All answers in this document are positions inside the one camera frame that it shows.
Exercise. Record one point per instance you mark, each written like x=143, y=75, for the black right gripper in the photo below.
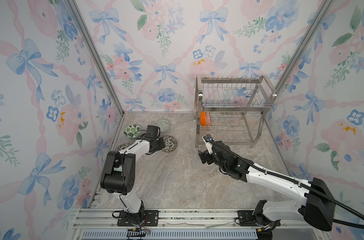
x=205, y=155

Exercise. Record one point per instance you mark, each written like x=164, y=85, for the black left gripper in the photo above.
x=162, y=144

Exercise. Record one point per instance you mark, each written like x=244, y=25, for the pink purple bowl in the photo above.
x=208, y=119

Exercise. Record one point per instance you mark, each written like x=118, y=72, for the orange white bowl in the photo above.
x=203, y=120

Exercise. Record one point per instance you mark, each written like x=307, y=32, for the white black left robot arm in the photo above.
x=119, y=171

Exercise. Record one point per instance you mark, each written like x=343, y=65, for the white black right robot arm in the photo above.
x=310, y=201

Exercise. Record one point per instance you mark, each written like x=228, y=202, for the stainless steel dish rack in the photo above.
x=238, y=107

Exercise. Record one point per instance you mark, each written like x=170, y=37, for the dark patterned bowl centre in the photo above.
x=170, y=144

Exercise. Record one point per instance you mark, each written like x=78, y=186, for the green geometric pattern bowl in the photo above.
x=164, y=125

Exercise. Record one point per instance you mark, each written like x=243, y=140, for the green leaf pattern bowl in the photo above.
x=132, y=131

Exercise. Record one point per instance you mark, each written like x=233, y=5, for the dark speckled bowl left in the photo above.
x=121, y=147

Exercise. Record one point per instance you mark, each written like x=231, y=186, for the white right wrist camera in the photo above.
x=208, y=140

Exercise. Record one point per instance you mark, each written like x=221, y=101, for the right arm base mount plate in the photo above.
x=247, y=218

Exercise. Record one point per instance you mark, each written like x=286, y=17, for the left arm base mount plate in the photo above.
x=147, y=218

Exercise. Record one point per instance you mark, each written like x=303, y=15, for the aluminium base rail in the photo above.
x=186, y=224

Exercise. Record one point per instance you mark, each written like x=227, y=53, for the aluminium corner post right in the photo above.
x=310, y=33

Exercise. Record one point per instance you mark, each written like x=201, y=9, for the aluminium corner post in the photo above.
x=85, y=34
x=310, y=33

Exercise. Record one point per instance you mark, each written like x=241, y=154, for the aluminium corner post left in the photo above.
x=85, y=34

